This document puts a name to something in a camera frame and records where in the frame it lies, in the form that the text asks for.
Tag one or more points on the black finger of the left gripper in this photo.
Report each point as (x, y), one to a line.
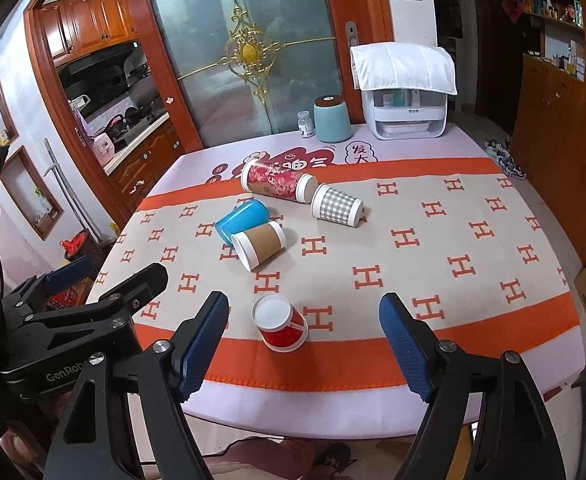
(127, 297)

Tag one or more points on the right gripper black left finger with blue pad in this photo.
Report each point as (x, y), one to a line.
(94, 439)

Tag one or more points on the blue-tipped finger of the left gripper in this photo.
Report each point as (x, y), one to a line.
(32, 296)

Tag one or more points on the red paper cup gold print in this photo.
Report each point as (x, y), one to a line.
(282, 328)

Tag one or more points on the brown sleeve paper cup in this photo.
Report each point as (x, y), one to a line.
(256, 245)

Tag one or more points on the blue plastic cup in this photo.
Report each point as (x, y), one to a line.
(242, 218)

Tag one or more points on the red floral paper cup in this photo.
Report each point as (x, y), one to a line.
(278, 182)

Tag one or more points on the grey checked paper cup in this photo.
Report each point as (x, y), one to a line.
(333, 205)

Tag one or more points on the orange H pattern blanket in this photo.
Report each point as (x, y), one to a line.
(452, 237)

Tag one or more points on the teal ceramic canister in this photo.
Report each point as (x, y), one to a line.
(331, 119)

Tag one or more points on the glass door gold ornament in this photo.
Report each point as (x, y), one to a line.
(246, 68)

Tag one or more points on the brown wooden cabinet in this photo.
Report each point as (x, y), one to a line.
(549, 139)

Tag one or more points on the white desktop appliance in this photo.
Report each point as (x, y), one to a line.
(401, 114)

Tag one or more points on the white folded cloth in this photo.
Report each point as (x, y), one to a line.
(400, 65)

